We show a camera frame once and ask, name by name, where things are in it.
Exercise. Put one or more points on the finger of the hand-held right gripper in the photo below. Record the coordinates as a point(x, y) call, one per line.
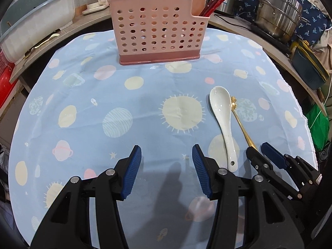
point(273, 154)
point(259, 160)

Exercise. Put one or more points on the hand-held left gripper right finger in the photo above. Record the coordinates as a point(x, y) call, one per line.
point(202, 173)

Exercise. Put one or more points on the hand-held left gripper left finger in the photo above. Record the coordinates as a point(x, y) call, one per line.
point(131, 173)

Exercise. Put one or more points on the gold metal spoon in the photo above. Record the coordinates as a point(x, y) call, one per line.
point(243, 129)

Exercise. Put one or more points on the white ceramic spoon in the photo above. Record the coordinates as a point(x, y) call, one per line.
point(225, 124)

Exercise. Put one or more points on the pink perforated utensil holder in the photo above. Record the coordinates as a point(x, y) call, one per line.
point(158, 33)

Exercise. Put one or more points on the green plastic bag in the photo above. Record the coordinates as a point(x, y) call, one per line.
point(317, 127)

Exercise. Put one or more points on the blue planet print tablecloth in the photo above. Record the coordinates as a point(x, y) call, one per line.
point(90, 96)

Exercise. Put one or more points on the teal box gold trim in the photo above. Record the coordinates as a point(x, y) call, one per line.
point(308, 66)

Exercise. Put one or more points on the black induction cooker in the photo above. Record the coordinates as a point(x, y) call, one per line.
point(267, 37)

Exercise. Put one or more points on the stainless steel steamer pot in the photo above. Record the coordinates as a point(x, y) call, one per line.
point(281, 14)

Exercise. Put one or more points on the navy floral cloth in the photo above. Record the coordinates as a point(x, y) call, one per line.
point(315, 15)

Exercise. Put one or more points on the red plastic basin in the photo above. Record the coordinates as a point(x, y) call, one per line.
point(7, 87)

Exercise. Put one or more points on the pink plastic basket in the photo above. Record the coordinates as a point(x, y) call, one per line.
point(4, 61)

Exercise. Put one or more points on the white dish tub teal lid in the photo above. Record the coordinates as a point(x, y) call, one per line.
point(36, 13)

